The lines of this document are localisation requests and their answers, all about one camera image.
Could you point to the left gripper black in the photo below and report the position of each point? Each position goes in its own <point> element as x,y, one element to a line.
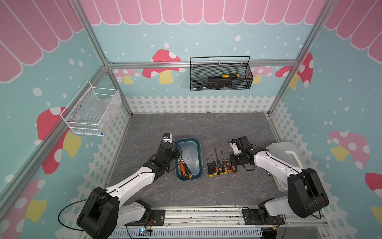
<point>175,150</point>

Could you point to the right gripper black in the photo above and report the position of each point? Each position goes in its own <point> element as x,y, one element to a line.
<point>232,158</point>

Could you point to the black orange hex screwdriver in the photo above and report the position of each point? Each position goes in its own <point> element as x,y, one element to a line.
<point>230,166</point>

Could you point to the teal plastic storage box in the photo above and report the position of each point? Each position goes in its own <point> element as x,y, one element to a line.
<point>192,157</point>

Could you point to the yellow collar screwdriver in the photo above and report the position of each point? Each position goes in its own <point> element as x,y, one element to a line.
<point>219,164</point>

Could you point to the black grey screwdriver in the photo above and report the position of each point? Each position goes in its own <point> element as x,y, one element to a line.
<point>187,171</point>

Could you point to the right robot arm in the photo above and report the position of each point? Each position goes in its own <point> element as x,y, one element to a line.
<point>305,192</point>

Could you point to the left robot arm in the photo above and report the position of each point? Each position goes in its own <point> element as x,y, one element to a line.
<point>104,211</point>

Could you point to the yellow black screwdriver in basket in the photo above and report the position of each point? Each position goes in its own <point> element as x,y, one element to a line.
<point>228,76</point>

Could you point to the translucent plastic toolbox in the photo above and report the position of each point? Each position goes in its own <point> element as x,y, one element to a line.
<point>287,152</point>

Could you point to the black tool in basket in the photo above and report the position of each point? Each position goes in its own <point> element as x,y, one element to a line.
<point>219,83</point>

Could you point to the green lit circuit board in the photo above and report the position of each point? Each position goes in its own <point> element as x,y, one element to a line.
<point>145,233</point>

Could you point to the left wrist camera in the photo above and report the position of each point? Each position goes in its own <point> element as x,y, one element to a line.
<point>167,137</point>

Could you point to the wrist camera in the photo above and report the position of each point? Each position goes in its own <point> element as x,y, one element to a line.
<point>167,137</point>
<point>235,149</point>

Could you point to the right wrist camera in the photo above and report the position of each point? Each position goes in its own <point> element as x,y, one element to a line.
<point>235,149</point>

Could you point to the orange handled screwdriver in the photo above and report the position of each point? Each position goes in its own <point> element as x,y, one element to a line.
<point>182,169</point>

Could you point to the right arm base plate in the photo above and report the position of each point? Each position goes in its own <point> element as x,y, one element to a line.
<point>260,217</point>

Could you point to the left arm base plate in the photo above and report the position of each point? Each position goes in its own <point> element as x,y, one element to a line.
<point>152,218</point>

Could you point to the white wire mesh basket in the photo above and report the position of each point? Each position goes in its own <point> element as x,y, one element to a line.
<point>92,110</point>

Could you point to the black wire mesh basket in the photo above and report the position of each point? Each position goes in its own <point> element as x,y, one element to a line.
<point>203,67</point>

